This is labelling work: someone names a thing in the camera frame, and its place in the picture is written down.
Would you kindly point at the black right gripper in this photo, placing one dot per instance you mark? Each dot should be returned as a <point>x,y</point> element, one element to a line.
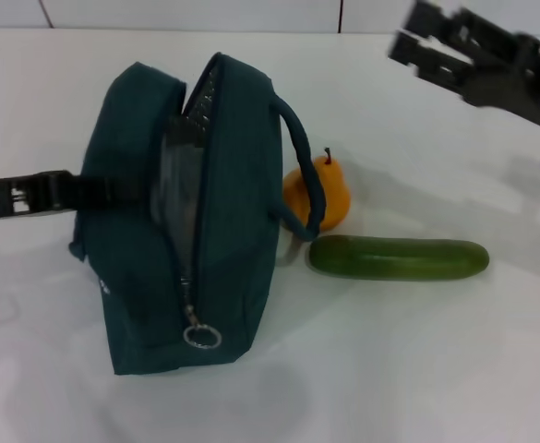
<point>523,87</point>

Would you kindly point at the clear food container blue lid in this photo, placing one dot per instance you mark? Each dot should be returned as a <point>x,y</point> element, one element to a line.
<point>177,175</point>

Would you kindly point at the dark teal insulated lunch bag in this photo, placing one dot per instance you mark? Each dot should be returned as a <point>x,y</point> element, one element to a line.
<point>232,207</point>

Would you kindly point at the orange yellow pear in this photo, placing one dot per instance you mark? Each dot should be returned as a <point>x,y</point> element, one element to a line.
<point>334,194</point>

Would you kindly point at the green cucumber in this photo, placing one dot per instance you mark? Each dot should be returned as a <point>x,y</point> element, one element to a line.
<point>399,258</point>

